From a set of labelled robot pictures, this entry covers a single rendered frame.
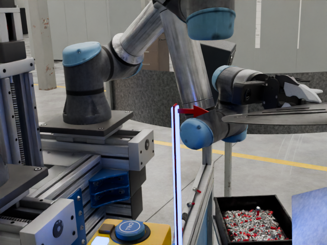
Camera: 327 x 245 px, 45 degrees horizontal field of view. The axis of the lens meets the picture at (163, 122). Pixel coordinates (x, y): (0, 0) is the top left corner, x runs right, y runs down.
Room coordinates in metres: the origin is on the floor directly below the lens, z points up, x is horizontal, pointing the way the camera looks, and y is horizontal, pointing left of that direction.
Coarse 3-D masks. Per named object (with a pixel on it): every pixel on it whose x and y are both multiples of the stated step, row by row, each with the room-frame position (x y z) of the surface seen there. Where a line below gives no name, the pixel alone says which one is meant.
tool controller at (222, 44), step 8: (208, 40) 1.39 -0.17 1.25; (216, 40) 1.44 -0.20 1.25; (224, 40) 1.51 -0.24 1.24; (208, 48) 1.27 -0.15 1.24; (216, 48) 1.27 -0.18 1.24; (224, 48) 1.28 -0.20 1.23; (232, 48) 1.33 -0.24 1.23; (208, 56) 1.27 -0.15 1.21; (216, 56) 1.26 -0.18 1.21; (224, 56) 1.26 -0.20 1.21; (232, 56) 1.36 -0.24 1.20; (208, 64) 1.27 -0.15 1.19; (216, 64) 1.26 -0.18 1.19; (224, 64) 1.26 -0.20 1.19; (208, 72) 1.27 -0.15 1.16; (216, 96) 1.26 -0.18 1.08; (216, 104) 1.27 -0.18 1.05
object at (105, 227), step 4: (104, 224) 0.49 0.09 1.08; (108, 224) 0.49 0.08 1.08; (112, 224) 0.49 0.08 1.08; (100, 228) 0.48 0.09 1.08; (104, 228) 0.48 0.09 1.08; (108, 228) 0.48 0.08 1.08; (112, 228) 0.48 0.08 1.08; (100, 232) 0.48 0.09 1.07; (104, 232) 0.48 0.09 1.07; (108, 232) 0.47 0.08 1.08
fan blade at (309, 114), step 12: (276, 108) 0.71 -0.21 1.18; (288, 108) 0.68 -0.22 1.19; (300, 108) 0.67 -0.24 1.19; (312, 108) 0.66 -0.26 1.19; (324, 108) 0.65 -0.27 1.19; (228, 120) 0.62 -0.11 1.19; (240, 120) 0.62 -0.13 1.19; (252, 120) 0.62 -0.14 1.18; (264, 120) 0.62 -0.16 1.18; (276, 120) 0.61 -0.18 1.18; (288, 120) 0.61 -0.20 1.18; (300, 120) 0.61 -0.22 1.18; (312, 120) 0.61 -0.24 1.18; (324, 120) 0.60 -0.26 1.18
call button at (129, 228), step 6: (126, 222) 0.49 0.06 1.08; (132, 222) 0.49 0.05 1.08; (138, 222) 0.49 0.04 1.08; (120, 228) 0.47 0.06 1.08; (126, 228) 0.47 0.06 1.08; (132, 228) 0.47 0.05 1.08; (138, 228) 0.47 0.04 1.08; (144, 228) 0.47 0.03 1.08; (120, 234) 0.46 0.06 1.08; (126, 234) 0.46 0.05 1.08; (132, 234) 0.46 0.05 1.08; (138, 234) 0.46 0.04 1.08; (144, 234) 0.47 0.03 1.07; (126, 240) 0.46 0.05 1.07; (132, 240) 0.46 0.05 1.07
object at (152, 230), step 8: (144, 224) 0.49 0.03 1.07; (152, 224) 0.50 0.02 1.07; (160, 224) 0.50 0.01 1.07; (96, 232) 0.48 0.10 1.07; (112, 232) 0.48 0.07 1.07; (152, 232) 0.48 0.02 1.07; (160, 232) 0.47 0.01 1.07; (168, 232) 0.48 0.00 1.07; (112, 240) 0.46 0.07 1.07; (120, 240) 0.46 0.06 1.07; (136, 240) 0.45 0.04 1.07; (144, 240) 0.46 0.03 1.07; (152, 240) 0.46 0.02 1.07; (160, 240) 0.46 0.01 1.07; (168, 240) 0.48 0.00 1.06
